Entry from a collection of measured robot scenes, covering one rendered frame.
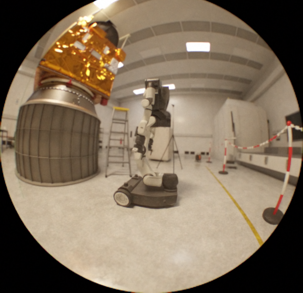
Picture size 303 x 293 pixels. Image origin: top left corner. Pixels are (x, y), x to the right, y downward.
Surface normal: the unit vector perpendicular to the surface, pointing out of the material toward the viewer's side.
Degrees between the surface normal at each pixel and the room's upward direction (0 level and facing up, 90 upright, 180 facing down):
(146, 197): 90
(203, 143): 90
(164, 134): 90
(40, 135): 90
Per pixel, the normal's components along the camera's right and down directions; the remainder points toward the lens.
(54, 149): 0.82, 0.02
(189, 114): -0.36, -0.05
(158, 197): 0.11, -0.03
